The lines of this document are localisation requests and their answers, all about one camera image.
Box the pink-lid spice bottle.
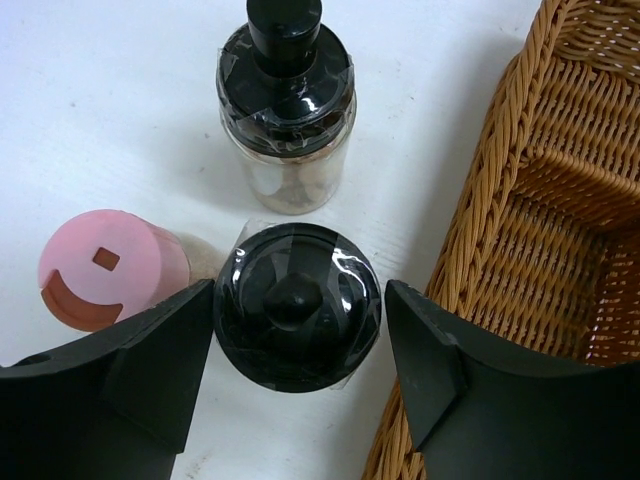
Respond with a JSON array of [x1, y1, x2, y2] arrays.
[[38, 209, 224, 332]]

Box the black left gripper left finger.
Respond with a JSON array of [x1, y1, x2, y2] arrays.
[[1, 280, 214, 479]]

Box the black-lid jar beige contents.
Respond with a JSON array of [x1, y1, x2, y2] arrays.
[[216, 1, 357, 215]]

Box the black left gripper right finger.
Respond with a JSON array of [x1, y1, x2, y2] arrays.
[[385, 280, 639, 479]]

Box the brown wicker tray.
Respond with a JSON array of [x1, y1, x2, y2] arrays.
[[364, 1, 639, 479]]

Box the black-lid jar white powder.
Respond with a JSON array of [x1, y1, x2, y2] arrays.
[[213, 222, 382, 393]]

